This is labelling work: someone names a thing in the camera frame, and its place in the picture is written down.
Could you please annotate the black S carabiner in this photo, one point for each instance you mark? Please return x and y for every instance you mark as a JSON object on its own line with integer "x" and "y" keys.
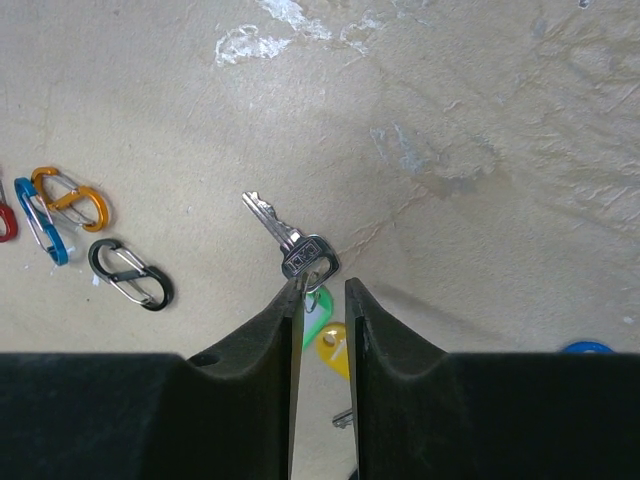
{"x": 126, "y": 281}

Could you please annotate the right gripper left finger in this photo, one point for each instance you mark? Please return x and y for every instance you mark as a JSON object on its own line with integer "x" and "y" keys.
{"x": 227, "y": 412}

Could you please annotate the silver key black head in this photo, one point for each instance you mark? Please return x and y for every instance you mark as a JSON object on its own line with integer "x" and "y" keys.
{"x": 308, "y": 257}

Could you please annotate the silver key yellow tag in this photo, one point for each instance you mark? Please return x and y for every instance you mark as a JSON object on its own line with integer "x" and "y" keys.
{"x": 343, "y": 419}

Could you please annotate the orange S carabiner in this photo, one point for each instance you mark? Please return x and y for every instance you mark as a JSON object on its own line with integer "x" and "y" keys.
{"x": 65, "y": 205}

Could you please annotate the red S carabiner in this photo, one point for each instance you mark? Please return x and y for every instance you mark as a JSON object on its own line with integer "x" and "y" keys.
{"x": 9, "y": 225}

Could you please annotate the blue key tag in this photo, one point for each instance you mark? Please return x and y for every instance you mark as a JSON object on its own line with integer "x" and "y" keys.
{"x": 587, "y": 347}

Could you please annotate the teal S carabiner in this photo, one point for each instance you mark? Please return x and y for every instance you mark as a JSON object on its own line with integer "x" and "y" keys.
{"x": 40, "y": 222}

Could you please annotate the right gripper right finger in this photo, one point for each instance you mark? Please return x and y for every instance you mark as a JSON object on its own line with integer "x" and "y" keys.
{"x": 423, "y": 413}

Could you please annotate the green key tag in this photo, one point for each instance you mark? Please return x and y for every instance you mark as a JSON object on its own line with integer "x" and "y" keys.
{"x": 318, "y": 310}

